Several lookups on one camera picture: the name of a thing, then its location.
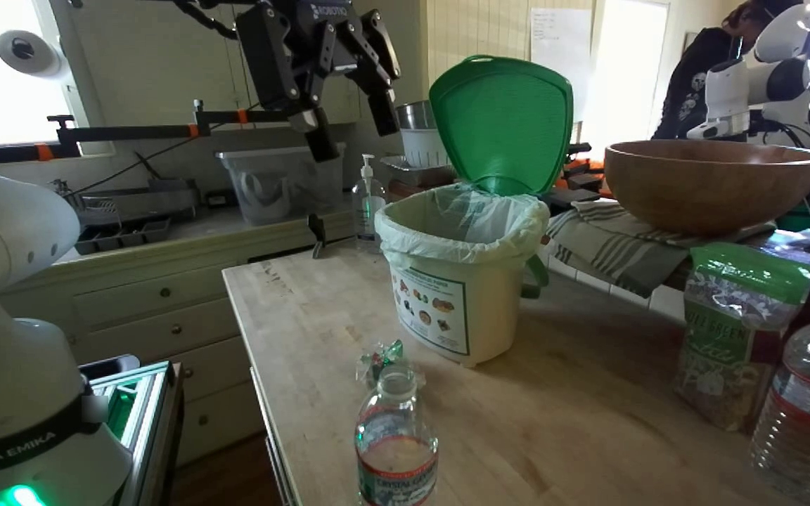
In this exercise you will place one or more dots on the person in dark top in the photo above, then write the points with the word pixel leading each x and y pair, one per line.
pixel 711 45

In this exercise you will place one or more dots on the metal pot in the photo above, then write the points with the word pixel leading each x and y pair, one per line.
pixel 414 116

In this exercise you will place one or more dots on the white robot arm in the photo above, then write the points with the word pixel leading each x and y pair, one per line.
pixel 56 440

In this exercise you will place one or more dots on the white drawer cabinet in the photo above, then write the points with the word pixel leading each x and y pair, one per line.
pixel 168 301

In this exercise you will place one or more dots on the green bin lid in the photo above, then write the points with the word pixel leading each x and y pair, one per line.
pixel 504 123

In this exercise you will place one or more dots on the hand sanitizer pump bottle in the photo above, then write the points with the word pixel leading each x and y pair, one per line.
pixel 374 196

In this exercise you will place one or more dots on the white compost bin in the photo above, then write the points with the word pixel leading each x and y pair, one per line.
pixel 465 314

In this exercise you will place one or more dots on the glass bottle with label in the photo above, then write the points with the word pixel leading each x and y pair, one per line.
pixel 397 454

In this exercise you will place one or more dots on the clear plastic storage tub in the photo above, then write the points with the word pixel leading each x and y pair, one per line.
pixel 284 183

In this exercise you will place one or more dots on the green snack bag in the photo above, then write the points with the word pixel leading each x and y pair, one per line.
pixel 736 305

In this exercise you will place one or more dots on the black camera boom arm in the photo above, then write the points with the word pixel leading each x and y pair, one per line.
pixel 68 138

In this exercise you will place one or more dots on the crumpled green plastic wrapper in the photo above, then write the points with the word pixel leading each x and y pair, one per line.
pixel 385 356

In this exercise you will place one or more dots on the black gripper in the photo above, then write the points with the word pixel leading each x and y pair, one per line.
pixel 295 45

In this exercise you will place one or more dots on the green bin liner bag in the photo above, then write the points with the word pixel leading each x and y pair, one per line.
pixel 455 225

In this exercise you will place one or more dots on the large wooden bowl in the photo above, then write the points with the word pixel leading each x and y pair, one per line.
pixel 707 186

